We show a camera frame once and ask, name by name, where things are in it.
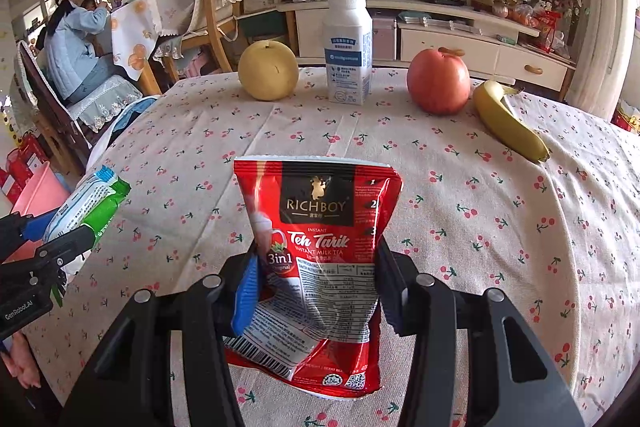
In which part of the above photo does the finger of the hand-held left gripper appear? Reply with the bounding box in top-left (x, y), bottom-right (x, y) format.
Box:
top-left (0, 209), bottom-right (58, 264)
top-left (30, 227), bottom-right (101, 305)

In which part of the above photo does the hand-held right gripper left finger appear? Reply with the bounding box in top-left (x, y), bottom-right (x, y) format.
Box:
top-left (57, 252), bottom-right (261, 427)

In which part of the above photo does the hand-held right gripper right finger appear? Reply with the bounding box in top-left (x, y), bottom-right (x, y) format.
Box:
top-left (375, 237), bottom-right (586, 427)

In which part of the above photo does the pink plastic bucket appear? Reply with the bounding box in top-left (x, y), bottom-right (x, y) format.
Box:
top-left (0, 161), bottom-right (71, 264)

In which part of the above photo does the white blue green wrapper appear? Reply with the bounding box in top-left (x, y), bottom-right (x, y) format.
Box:
top-left (42, 165), bottom-right (132, 253)

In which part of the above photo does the red milk tea packet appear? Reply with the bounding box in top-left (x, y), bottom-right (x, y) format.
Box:
top-left (223, 155), bottom-right (403, 400)

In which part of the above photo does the person's left hand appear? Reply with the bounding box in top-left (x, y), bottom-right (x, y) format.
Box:
top-left (0, 332), bottom-right (43, 390)

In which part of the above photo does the red paper bag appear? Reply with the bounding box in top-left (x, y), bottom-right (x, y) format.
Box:
top-left (0, 132), bottom-right (48, 202)

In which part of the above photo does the cherry print tablecloth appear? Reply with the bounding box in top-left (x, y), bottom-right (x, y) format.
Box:
top-left (20, 67), bottom-right (640, 427)

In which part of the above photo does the dark wooden chair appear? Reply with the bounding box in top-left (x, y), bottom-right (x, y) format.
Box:
top-left (17, 39), bottom-right (143, 180)

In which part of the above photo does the light blue lace seat cushion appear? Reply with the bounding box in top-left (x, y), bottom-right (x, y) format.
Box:
top-left (65, 74), bottom-right (143, 132)

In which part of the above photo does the white and blue cloth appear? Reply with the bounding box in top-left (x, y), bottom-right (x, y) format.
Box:
top-left (87, 96), bottom-right (158, 168)

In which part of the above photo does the wooden dining table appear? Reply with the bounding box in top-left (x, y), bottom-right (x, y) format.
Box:
top-left (137, 67), bottom-right (163, 96)

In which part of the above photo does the yellow banana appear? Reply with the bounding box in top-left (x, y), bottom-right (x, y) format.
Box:
top-left (472, 80), bottom-right (551, 164)

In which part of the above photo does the orange print tablecloth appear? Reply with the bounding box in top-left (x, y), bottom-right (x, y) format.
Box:
top-left (110, 0), bottom-right (163, 82)

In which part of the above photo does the red apple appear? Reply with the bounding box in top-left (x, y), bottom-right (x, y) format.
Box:
top-left (406, 48), bottom-right (472, 116)

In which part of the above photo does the yellow pear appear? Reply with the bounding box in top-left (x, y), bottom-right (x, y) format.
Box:
top-left (237, 39), bottom-right (300, 102)

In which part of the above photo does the white milk bottle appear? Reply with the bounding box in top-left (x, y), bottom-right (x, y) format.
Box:
top-left (322, 0), bottom-right (373, 106)

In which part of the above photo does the white TV cabinet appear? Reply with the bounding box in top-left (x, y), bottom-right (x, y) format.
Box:
top-left (277, 0), bottom-right (591, 100)

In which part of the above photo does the pink storage box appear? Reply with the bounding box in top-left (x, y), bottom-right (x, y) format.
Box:
top-left (370, 12), bottom-right (398, 62)

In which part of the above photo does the light wooden chair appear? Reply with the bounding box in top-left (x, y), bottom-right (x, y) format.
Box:
top-left (160, 0), bottom-right (246, 82)

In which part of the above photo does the dark green box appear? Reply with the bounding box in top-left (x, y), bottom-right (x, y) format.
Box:
top-left (237, 12), bottom-right (286, 40)

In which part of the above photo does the red gift box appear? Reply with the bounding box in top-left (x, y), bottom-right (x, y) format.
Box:
top-left (612, 99), bottom-right (640, 135)

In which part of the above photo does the red gift bag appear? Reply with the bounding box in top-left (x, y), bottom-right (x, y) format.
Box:
top-left (532, 9), bottom-right (563, 52)

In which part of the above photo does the white lace air conditioner cover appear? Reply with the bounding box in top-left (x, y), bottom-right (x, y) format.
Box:
top-left (565, 0), bottom-right (638, 120)

